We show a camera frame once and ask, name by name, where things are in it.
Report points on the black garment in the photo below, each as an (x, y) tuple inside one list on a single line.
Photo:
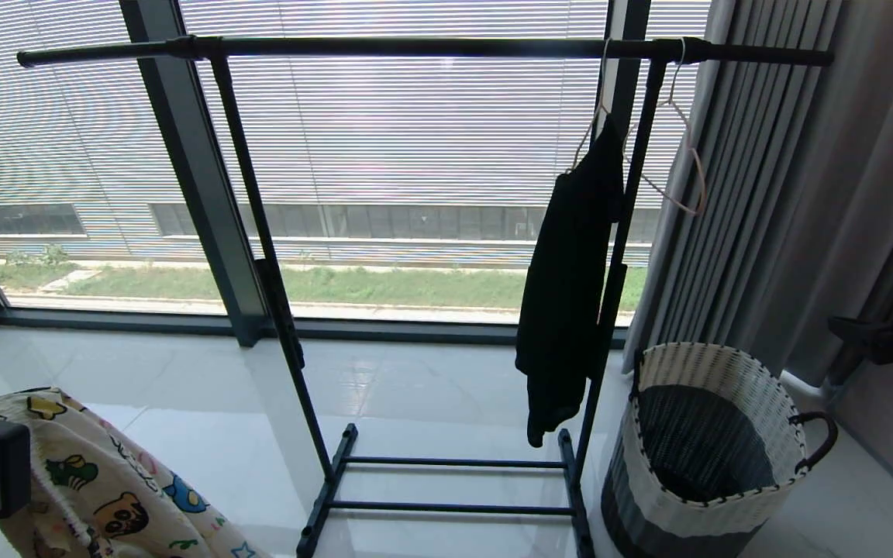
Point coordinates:
[(567, 294)]

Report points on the pink clothes hanger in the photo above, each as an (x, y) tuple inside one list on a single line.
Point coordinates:
[(667, 196), (584, 143)]

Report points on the cream printed garment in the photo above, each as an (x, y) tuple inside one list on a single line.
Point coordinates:
[(105, 480)]

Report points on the black clothes rack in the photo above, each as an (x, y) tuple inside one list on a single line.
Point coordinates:
[(415, 47)]

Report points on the white laundry basket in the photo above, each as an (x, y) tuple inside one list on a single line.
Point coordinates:
[(710, 515)]

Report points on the window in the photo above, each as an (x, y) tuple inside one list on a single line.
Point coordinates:
[(198, 194)]

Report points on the beige curtain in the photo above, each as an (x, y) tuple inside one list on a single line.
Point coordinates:
[(803, 194)]

